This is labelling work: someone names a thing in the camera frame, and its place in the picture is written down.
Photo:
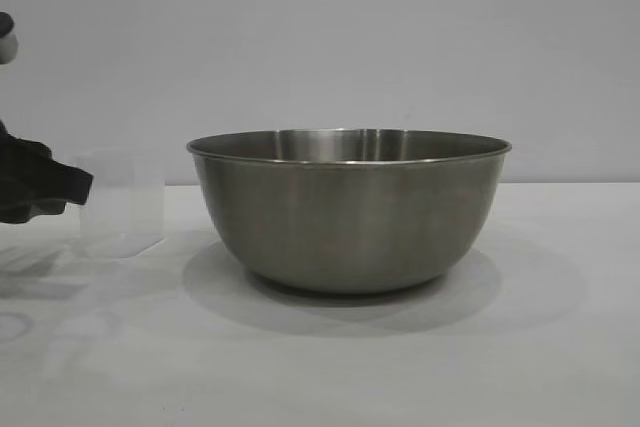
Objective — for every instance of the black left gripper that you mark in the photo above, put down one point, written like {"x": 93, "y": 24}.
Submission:
{"x": 20, "y": 172}

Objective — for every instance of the clear plastic measuring cup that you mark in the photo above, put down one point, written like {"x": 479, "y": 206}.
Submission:
{"x": 125, "y": 207}

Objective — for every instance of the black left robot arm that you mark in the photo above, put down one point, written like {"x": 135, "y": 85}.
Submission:
{"x": 5, "y": 24}

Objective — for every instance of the stainless steel mixing bowl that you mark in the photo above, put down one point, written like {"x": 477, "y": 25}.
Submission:
{"x": 345, "y": 227}

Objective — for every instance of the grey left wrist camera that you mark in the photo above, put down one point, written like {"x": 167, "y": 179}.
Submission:
{"x": 7, "y": 49}

